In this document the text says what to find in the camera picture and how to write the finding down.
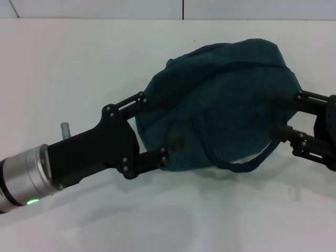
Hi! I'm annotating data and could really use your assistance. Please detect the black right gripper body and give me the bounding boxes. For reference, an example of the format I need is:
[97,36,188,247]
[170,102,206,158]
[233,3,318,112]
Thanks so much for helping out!
[313,94,336,173]

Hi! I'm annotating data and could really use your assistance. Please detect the dark teal fabric bag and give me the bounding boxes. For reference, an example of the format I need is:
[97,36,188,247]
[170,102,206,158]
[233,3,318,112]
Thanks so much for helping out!
[134,38,301,175]

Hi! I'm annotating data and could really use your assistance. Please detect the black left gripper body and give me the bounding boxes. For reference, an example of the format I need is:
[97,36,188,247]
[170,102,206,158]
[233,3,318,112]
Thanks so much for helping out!
[46,104,141,190]

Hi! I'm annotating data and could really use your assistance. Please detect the left arm cable with plug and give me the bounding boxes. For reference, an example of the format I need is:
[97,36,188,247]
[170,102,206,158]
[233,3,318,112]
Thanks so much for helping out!
[60,121,72,141]

